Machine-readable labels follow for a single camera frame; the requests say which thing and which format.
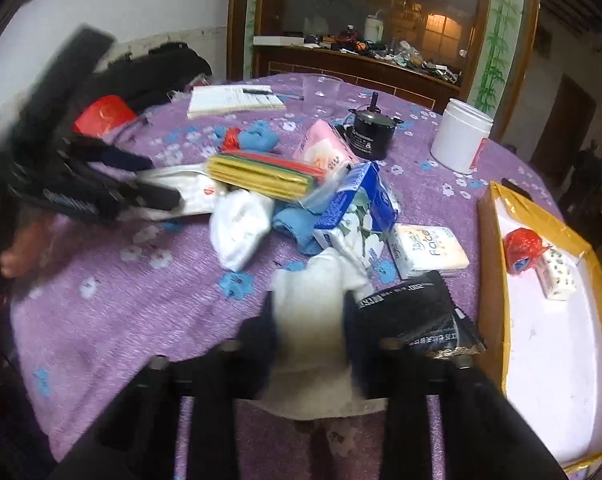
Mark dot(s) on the clear plastic cup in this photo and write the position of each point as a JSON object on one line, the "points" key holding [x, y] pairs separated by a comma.
{"points": [[320, 93]]}

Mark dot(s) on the blue white tissue pack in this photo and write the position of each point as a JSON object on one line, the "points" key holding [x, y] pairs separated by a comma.
{"points": [[359, 217]]}

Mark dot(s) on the red gift box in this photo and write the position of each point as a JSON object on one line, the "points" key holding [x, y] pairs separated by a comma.
{"points": [[102, 116]]}

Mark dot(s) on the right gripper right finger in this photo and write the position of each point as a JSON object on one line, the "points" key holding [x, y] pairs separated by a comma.
{"points": [[390, 374]]}

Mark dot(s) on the bag of red yellow sponges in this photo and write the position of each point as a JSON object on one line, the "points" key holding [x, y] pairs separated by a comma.
{"points": [[271, 175]]}

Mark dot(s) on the purple floral tablecloth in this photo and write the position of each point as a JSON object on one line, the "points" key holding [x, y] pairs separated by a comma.
{"points": [[106, 299]]}

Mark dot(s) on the red plastic bag ball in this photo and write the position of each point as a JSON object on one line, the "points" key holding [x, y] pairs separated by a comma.
{"points": [[522, 248]]}

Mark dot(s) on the white sock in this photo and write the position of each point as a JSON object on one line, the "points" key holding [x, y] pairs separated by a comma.
{"points": [[240, 220]]}

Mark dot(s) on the yellow cardboard box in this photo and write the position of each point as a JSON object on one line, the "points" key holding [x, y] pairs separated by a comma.
{"points": [[544, 354]]}

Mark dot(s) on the black electric motor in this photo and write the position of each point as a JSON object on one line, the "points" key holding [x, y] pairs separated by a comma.
{"points": [[372, 131]]}

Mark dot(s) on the blue knitted cloth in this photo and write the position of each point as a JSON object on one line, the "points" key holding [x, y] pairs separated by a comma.
{"points": [[297, 223]]}

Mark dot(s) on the white face tissue pack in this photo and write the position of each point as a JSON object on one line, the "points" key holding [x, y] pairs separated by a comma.
{"points": [[420, 249]]}

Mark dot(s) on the person left hand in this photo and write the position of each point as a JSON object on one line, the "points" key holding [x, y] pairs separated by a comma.
{"points": [[31, 239]]}

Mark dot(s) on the black pen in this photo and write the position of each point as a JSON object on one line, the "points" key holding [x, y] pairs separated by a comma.
{"points": [[258, 92]]}

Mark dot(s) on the white plastic bag red print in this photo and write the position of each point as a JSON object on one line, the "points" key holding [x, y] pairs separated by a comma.
{"points": [[199, 192]]}

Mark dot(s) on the wooden sideboard counter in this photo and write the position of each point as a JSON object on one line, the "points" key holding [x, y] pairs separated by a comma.
{"points": [[368, 73]]}

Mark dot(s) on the black smartphone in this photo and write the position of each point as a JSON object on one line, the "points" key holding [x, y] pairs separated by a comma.
{"points": [[512, 186]]}

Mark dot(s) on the lemon print tissue pack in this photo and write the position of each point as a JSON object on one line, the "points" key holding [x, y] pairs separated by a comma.
{"points": [[556, 274]]}

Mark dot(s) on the white plastic jar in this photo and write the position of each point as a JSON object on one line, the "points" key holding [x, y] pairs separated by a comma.
{"points": [[461, 136]]}

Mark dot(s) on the black snack packet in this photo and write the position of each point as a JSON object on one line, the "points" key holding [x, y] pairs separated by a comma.
{"points": [[418, 315]]}

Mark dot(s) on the white notebook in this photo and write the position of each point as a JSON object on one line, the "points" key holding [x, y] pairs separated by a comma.
{"points": [[229, 98]]}

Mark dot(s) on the white towel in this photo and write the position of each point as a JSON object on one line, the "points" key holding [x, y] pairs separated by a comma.
{"points": [[311, 377]]}

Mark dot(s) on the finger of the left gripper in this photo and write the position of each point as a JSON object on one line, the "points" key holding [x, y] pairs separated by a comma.
{"points": [[89, 149], [131, 192]]}

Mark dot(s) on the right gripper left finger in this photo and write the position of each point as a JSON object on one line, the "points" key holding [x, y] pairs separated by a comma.
{"points": [[237, 369]]}

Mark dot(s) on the pink tissue pack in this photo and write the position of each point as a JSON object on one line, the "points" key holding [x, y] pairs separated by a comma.
{"points": [[323, 147]]}

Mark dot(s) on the black backpack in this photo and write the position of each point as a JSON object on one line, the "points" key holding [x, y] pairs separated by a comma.
{"points": [[146, 81]]}

